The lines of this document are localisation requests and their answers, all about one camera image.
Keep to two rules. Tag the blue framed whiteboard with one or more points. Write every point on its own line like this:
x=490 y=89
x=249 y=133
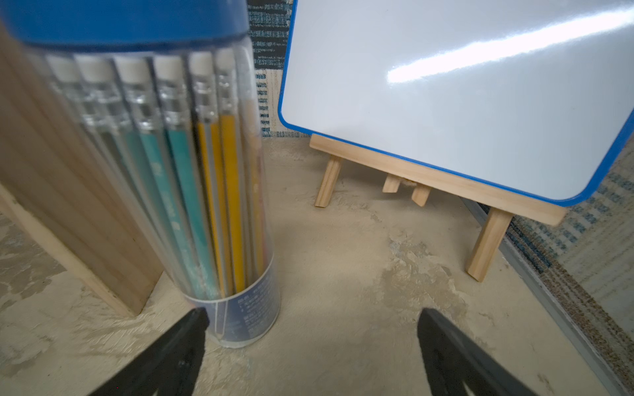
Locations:
x=533 y=97

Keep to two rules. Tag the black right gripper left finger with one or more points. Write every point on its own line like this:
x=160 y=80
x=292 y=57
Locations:
x=169 y=366

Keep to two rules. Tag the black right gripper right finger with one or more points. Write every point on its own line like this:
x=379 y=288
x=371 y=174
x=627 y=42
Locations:
x=455 y=365

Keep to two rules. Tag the wooden shelf unit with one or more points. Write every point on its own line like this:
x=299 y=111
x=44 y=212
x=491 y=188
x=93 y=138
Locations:
x=58 y=190

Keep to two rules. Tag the clear pencil tube blue lid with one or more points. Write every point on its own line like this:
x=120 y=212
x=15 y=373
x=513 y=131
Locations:
x=166 y=93

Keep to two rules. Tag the small wooden easel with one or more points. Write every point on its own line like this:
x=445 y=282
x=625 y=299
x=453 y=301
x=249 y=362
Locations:
x=504 y=205

